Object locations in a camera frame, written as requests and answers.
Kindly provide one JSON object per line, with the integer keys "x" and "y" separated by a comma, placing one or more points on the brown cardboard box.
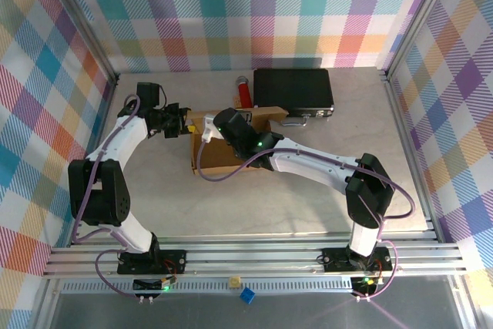
{"x": 215, "y": 155}

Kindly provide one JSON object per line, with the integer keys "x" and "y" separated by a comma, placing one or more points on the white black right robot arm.
{"x": 308, "y": 159}

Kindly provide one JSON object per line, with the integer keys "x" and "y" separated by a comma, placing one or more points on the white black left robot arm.
{"x": 115, "y": 140}

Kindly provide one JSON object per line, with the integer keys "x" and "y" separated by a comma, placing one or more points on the small beige wooden block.
{"x": 237, "y": 101}

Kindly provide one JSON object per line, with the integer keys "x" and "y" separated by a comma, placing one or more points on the red cylindrical tube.
{"x": 244, "y": 94}

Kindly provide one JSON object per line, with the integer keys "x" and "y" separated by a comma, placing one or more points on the black briefcase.
{"x": 292, "y": 88}

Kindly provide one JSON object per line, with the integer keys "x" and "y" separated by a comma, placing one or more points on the beige toy brick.
{"x": 234, "y": 282}

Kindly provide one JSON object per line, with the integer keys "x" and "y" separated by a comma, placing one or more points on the blue toy brick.
{"x": 247, "y": 295}

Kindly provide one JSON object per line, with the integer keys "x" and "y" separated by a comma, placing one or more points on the left controller board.
{"x": 150, "y": 284}

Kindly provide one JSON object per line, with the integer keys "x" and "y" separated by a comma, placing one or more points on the controller board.
{"x": 366, "y": 284}
{"x": 150, "y": 284}

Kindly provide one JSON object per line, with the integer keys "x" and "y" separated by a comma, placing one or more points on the right controller board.
{"x": 366, "y": 284}

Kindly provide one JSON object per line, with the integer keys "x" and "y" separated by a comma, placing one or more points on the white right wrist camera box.
{"x": 209, "y": 128}

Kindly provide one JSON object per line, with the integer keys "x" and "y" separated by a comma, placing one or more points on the aluminium table side rail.
{"x": 103, "y": 125}
{"x": 401, "y": 125}

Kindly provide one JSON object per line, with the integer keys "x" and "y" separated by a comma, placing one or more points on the aluminium mounting rail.
{"x": 250, "y": 257}

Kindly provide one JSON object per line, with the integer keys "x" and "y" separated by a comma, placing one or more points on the aluminium frame post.
{"x": 418, "y": 17}
{"x": 86, "y": 24}

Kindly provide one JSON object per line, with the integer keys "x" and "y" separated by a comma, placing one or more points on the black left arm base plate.
{"x": 173, "y": 259}

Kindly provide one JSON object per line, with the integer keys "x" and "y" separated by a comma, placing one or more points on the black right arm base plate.
{"x": 335, "y": 259}

